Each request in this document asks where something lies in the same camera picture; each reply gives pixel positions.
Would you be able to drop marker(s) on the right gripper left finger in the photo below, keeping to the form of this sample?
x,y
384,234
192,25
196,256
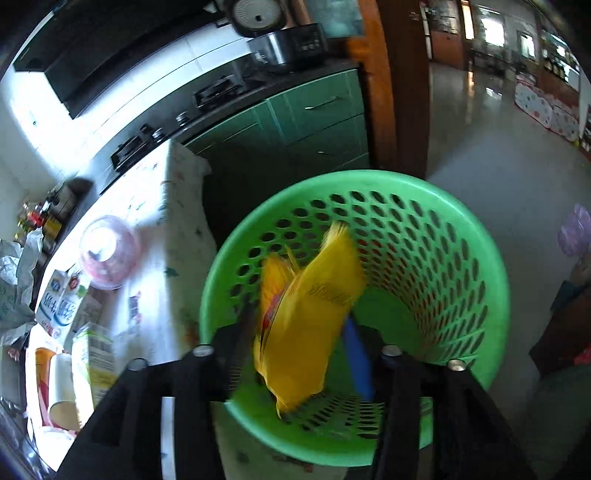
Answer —
x,y
209,373

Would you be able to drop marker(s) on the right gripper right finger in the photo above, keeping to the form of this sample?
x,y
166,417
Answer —
x,y
381,373

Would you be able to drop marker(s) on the yellow snack bag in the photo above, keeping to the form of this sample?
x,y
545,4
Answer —
x,y
302,313

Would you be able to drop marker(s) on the clear green label bottle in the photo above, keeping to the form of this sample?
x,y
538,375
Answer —
x,y
93,369

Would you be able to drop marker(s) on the white paper cup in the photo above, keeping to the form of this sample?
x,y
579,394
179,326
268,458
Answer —
x,y
62,408

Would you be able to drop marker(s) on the small white milk carton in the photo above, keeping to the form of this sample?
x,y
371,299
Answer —
x,y
70,300

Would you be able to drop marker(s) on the red cartoon plastic cup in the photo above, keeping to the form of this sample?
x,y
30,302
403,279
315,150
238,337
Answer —
x,y
109,252

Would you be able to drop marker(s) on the gold energy drink bottle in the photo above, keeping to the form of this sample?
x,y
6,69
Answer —
x,y
43,357

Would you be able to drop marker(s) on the silver foil wrapper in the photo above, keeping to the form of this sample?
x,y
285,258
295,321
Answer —
x,y
16,288

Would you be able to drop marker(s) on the large white milk carton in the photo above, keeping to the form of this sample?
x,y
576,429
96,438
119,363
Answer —
x,y
49,301

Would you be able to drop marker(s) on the green plastic trash basket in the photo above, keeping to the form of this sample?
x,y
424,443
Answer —
x,y
437,287

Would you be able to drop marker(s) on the green kitchen cabinet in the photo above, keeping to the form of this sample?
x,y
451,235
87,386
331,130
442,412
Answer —
x,y
314,128

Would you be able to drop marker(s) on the cartoon print tablecloth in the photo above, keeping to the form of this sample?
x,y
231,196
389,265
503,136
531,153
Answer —
x,y
153,312

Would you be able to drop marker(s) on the condiment bottles group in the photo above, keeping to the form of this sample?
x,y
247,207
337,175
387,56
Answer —
x,y
50,215

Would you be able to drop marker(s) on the black gas stove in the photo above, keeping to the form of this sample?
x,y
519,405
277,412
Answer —
x,y
174,112

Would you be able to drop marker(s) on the polka dot play fence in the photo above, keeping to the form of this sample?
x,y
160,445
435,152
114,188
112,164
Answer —
x,y
547,110

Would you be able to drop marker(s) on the black rice cooker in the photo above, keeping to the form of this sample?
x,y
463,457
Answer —
x,y
272,45

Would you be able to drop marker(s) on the black range hood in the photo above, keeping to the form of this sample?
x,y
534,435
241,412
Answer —
x,y
87,45

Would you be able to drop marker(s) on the wooden door frame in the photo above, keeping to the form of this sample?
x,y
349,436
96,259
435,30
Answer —
x,y
394,56

